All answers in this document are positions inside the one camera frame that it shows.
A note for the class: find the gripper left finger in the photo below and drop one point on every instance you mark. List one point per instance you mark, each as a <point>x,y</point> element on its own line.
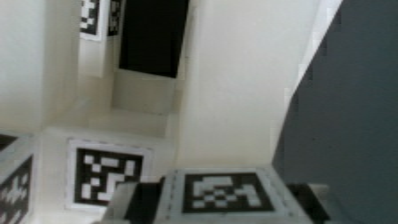
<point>133,204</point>

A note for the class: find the white chair leg cube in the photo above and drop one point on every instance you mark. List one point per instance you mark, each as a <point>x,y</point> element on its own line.
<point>228,196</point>
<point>16,173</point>

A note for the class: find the white chair back frame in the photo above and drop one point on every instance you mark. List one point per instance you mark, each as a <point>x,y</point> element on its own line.
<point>185,110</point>

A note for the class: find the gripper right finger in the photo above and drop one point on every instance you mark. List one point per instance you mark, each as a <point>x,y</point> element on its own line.
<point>309,194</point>

